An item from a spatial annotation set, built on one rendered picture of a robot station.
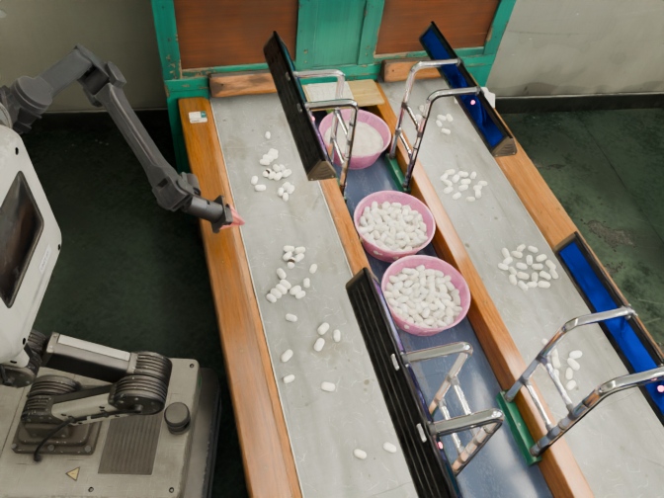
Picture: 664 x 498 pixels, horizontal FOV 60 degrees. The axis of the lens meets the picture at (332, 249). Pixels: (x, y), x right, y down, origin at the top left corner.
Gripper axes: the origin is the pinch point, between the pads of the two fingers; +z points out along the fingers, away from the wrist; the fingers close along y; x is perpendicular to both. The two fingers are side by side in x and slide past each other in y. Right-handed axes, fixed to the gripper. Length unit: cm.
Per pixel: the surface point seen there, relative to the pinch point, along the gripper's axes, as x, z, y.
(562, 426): -45, 40, -82
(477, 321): -32, 54, -43
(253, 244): 4.7, 7.9, -2.1
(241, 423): 11, -5, -58
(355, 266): -15.3, 27.7, -18.3
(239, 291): 7.3, 0.4, -20.3
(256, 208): 2.4, 11.0, 12.2
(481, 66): -69, 92, 70
